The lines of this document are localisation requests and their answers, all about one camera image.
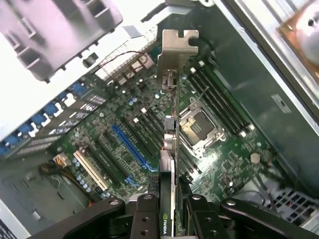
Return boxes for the white power connector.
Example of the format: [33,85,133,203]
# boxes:
[53,152,73,170]

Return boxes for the perforated metal drive cage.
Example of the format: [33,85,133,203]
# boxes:
[263,185,319,226]

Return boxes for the short black expansion slot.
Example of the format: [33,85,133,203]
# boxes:
[102,129,119,147]

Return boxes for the white PCI expansion slot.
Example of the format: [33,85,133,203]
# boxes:
[73,149,110,191]

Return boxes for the green motherboard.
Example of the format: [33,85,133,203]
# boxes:
[48,56,281,204]

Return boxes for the black yellow sleeved cable bundle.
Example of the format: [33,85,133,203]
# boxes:
[39,159,87,199]

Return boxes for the blue card retention clip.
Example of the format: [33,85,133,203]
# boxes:
[30,113,48,127]
[57,91,74,104]
[17,123,34,137]
[69,81,87,95]
[43,102,62,117]
[4,135,19,148]

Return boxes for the long black expansion slot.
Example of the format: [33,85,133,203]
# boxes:
[97,135,140,188]
[121,117,160,158]
[86,145,120,185]

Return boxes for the black open PC case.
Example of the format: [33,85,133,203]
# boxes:
[0,0,319,239]

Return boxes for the blue expansion slot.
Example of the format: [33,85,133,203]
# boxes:
[111,123,153,173]

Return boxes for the metal CPU socket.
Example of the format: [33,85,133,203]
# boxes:
[178,97,225,158]

